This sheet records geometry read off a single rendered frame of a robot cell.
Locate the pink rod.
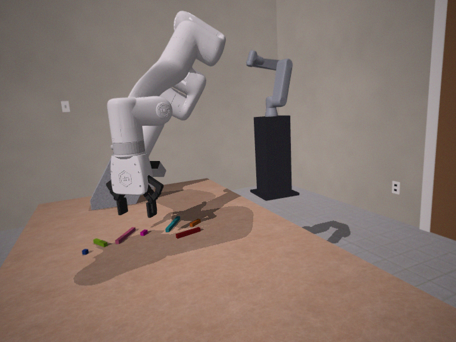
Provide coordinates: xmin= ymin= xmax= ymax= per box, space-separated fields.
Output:
xmin=115 ymin=227 xmax=136 ymax=244

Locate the dark red rod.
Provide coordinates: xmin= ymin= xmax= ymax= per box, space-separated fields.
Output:
xmin=176 ymin=227 xmax=201 ymax=239

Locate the lime green rod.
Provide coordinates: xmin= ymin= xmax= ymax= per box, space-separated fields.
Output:
xmin=93 ymin=238 xmax=108 ymax=247

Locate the turquoise rod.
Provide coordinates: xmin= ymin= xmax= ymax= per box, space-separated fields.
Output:
xmin=165 ymin=216 xmax=180 ymax=232

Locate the orange rod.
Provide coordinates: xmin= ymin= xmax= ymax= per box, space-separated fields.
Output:
xmin=190 ymin=219 xmax=201 ymax=227

